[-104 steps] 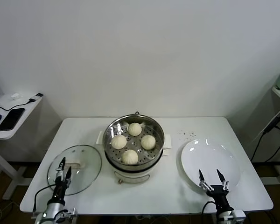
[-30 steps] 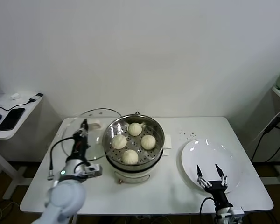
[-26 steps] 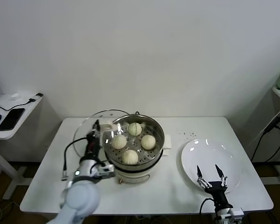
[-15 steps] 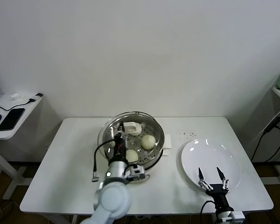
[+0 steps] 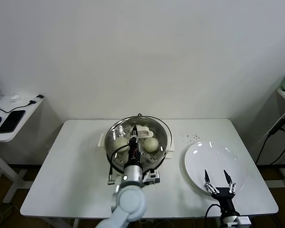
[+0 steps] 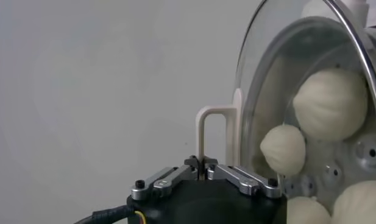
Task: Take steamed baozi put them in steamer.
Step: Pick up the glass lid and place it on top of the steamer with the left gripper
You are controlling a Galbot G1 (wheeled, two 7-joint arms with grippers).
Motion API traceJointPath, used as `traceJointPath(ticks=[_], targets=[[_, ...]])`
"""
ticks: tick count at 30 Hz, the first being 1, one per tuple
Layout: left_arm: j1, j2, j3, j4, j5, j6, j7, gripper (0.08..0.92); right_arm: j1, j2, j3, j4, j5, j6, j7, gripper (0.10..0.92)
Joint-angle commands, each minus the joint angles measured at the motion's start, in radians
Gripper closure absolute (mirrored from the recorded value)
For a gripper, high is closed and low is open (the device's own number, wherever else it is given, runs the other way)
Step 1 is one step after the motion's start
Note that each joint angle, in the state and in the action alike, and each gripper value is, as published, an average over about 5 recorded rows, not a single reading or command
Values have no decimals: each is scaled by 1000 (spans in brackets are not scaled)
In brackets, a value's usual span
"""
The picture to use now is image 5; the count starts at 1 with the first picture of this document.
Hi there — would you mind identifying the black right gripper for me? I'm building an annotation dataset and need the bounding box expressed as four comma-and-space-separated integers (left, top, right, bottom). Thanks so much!
204, 169, 238, 216

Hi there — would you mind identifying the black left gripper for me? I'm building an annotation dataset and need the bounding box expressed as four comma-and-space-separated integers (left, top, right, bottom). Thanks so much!
128, 125, 143, 167

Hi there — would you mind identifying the round glass pot lid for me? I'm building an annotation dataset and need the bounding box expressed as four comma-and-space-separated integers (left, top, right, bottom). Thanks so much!
105, 115, 174, 174

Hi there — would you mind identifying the white steamed baozi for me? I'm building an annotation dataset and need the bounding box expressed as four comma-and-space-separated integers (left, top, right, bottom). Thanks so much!
142, 138, 159, 153
111, 138, 130, 152

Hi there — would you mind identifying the perforated steel steamer basket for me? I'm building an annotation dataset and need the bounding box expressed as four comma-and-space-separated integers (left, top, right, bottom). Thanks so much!
104, 116, 168, 174

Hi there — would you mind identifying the white round plate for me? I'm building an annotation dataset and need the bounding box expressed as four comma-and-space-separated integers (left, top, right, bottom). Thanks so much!
184, 142, 247, 196

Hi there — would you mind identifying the white electric cooker base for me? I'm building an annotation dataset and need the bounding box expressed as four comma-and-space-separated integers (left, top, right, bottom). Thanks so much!
97, 133, 175, 183

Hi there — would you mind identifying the white side table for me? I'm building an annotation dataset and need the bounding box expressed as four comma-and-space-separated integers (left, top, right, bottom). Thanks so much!
0, 95, 45, 204

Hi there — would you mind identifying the black smartphone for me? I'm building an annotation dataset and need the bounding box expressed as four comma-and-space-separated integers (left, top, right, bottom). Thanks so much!
0, 109, 26, 133

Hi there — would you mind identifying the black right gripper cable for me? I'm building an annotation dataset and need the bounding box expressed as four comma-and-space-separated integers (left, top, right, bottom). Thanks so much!
205, 204, 221, 219

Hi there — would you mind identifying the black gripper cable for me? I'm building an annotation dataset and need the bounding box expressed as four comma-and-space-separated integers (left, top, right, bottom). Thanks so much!
205, 204, 221, 219
106, 149, 131, 185

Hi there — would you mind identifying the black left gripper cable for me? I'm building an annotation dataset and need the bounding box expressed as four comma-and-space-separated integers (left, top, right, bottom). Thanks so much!
106, 149, 131, 185

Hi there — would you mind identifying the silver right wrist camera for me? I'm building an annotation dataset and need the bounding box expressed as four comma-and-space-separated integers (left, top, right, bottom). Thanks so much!
236, 215, 252, 226

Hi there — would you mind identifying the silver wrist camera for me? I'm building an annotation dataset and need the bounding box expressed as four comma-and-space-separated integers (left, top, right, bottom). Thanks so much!
236, 215, 252, 226
143, 170, 161, 185

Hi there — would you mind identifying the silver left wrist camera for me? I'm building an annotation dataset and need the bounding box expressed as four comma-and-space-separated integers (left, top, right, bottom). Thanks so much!
143, 170, 161, 185

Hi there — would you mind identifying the hanging cable with black adapter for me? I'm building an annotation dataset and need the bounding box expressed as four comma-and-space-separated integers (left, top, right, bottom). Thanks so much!
255, 109, 285, 165

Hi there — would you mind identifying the thin black charging cable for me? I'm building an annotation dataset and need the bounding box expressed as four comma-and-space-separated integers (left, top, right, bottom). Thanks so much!
0, 101, 37, 114

